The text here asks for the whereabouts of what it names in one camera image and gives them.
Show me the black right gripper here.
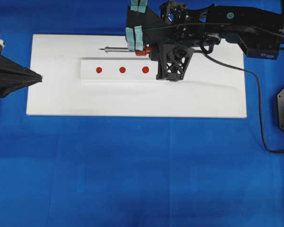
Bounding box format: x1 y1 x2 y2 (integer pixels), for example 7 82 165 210
125 0 222 82

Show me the red handled soldering iron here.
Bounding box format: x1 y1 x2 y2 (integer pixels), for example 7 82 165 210
98 46 160 61

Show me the black soldering iron cable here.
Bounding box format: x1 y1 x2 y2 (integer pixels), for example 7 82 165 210
198 48 284 154

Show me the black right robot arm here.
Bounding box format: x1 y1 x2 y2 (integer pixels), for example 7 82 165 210
125 0 284 81

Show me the small white raised plate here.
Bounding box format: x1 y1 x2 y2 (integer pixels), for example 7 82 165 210
80 59 158 83

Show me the large white foam board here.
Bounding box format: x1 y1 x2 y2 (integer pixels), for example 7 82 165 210
27 35 247 118

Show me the blue table mat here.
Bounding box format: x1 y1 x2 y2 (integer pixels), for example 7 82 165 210
0 0 284 227

